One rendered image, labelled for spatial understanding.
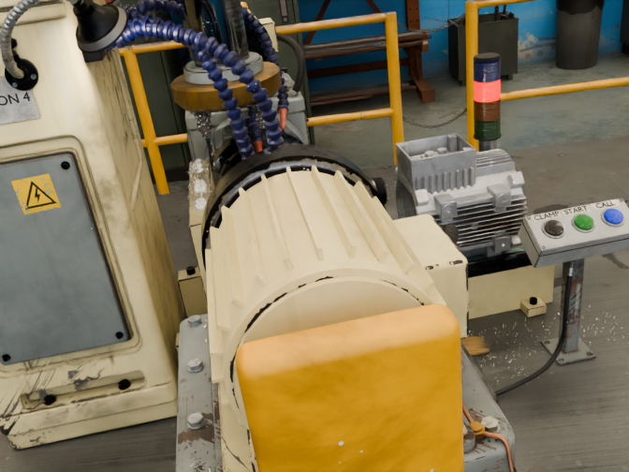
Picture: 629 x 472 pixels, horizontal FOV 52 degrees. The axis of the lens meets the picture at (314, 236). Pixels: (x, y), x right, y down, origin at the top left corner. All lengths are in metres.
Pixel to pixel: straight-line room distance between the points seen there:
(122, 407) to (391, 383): 0.84
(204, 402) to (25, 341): 0.53
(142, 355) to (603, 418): 0.74
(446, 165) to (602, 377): 0.45
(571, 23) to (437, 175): 5.03
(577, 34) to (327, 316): 5.80
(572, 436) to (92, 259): 0.77
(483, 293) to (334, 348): 0.96
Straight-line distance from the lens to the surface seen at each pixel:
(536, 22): 6.46
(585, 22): 6.16
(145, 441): 1.18
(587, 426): 1.13
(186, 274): 1.37
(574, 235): 1.09
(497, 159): 1.25
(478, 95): 1.54
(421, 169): 1.17
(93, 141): 0.96
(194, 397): 0.65
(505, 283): 1.32
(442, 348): 0.38
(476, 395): 0.61
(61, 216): 1.00
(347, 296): 0.43
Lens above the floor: 1.57
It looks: 27 degrees down
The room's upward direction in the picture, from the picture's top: 8 degrees counter-clockwise
